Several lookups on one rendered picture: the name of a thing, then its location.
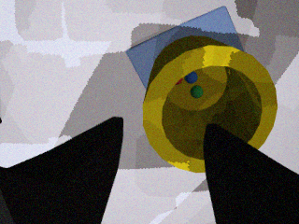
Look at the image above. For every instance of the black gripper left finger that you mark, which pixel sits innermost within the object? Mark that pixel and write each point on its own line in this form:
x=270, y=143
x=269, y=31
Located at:
x=69, y=184

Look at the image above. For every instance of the yellow cup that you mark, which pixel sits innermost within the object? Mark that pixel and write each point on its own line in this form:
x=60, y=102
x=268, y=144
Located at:
x=238, y=95

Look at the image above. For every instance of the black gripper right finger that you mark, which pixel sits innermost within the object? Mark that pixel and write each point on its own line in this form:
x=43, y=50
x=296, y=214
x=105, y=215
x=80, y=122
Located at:
x=245, y=186

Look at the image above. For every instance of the blue marble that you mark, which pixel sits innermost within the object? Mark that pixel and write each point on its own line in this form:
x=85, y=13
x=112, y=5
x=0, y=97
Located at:
x=192, y=77

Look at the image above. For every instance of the green marble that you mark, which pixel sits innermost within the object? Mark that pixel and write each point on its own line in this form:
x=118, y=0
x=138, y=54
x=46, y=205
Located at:
x=196, y=91

